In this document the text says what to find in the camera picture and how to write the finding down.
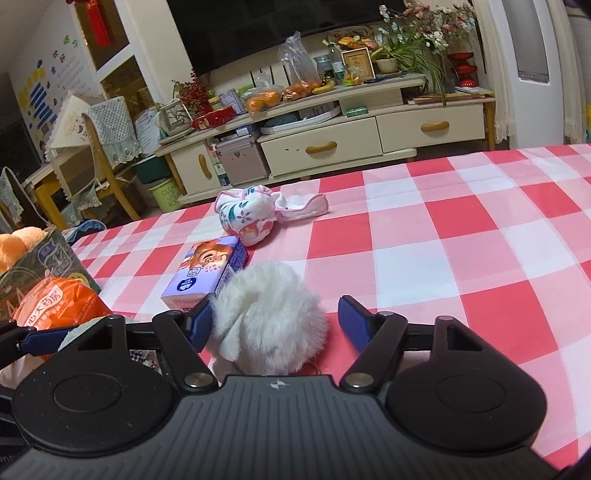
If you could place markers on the cream cabinet door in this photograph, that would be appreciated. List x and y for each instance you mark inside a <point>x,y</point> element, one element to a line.
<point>194,166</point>

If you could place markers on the orange printed plastic bag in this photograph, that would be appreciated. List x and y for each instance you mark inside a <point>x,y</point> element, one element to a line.
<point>60,300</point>

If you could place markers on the dried flower bouquet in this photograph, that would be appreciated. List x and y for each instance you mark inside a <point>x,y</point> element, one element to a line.
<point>438,21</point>

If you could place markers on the pink storage box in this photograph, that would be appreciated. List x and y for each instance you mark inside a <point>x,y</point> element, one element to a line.
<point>242,161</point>

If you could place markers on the green cardboard box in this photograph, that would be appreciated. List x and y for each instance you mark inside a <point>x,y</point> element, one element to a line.
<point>55,258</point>

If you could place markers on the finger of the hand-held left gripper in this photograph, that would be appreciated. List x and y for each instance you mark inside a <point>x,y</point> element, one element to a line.
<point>41,342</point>

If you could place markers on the purple tissue packet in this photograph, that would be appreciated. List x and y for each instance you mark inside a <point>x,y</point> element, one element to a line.
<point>207,272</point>

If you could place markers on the red white checked tablecloth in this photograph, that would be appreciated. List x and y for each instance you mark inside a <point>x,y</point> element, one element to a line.
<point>461,230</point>

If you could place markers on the clear bag of oranges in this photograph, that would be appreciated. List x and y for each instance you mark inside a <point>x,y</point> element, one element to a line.
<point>263,99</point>
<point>300,69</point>

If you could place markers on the floral baby garment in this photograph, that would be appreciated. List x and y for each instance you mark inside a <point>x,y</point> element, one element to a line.
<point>247,214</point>

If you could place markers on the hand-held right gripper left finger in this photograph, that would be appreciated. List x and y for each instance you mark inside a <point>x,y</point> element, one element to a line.
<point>201,323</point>

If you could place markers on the white square planter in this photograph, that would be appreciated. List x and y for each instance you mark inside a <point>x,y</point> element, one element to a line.
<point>173,117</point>

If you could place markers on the wooden chair with cloth cover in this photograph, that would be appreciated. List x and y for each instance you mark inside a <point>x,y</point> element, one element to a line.
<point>111,138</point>

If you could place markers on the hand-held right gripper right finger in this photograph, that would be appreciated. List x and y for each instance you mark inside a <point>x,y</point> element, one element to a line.
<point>355,318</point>

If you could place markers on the white standing air conditioner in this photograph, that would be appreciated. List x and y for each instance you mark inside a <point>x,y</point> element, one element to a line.
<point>508,106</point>

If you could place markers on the white fluffy plush toy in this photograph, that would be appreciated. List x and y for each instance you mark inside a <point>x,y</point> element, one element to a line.
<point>268,304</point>

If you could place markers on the cream TV cabinet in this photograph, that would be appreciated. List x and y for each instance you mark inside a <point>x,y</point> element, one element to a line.
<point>323,134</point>

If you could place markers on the small green box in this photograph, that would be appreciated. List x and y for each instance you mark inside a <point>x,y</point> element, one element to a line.
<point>356,111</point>

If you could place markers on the yellow banana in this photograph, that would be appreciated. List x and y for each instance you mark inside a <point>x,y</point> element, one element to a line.
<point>324,86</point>

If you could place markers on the stack of books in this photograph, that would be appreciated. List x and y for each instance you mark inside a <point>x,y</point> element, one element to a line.
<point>452,94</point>

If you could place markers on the black television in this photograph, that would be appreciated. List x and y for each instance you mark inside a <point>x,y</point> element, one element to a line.
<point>277,32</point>

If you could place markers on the red berry branch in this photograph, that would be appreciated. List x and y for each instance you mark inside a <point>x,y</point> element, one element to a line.
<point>194,94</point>

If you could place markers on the colourful wall chart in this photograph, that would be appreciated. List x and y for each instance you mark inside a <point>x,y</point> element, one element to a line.
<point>41,92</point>

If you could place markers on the green glass bottle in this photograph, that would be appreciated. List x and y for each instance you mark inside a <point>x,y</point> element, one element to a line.
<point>335,67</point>

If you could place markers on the red candle holder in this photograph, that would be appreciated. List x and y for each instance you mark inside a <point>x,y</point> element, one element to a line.
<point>463,69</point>

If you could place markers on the red Chinese knot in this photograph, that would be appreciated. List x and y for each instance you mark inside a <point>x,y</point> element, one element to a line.
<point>94,21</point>

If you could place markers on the green potted plant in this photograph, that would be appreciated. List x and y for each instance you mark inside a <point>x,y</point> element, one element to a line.
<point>415,50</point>

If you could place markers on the red snack package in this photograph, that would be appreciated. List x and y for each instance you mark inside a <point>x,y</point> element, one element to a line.
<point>212,119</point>

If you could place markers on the green trash bin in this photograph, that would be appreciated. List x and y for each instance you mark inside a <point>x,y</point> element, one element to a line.
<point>166,194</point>

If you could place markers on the wooden picture frame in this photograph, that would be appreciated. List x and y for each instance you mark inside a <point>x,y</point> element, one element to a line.
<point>358,63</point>

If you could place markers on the fruit plate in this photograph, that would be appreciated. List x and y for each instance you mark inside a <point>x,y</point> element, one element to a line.
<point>355,42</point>

